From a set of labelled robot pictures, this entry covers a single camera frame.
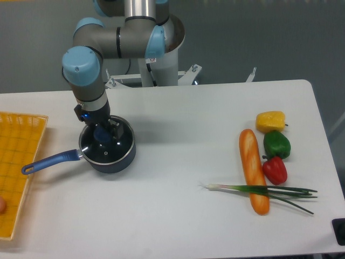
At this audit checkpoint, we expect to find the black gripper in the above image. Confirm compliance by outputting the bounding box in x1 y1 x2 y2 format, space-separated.
74 100 123 139

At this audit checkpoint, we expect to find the glass pot lid blue knob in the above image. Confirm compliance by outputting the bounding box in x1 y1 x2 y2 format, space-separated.
79 115 135 165

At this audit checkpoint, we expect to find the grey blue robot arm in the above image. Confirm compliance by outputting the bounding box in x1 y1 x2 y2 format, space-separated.
62 1 169 142

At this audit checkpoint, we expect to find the dark blue saucepan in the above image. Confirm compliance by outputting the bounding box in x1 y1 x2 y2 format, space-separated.
21 115 136 175

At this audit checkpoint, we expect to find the yellow woven basket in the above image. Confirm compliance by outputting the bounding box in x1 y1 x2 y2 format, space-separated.
1 112 49 241

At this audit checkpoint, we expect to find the brown egg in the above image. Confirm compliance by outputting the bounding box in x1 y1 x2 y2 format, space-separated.
0 196 6 214

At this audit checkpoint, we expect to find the toy baguette bread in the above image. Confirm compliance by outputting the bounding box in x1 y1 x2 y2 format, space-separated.
239 129 270 215

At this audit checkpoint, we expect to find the yellow bell pepper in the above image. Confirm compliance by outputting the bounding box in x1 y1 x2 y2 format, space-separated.
256 111 288 133

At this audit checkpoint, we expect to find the green bell pepper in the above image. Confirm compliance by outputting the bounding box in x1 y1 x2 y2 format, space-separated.
263 131 291 159

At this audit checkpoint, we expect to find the red bell pepper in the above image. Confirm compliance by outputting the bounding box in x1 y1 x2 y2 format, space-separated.
263 156 287 185

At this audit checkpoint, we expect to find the green spring onion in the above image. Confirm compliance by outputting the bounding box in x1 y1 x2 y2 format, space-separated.
201 183 318 215

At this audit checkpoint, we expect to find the black table corner device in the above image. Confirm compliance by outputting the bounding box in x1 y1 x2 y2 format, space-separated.
332 218 345 246

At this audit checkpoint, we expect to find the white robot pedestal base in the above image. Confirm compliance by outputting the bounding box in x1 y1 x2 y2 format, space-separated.
105 14 202 89

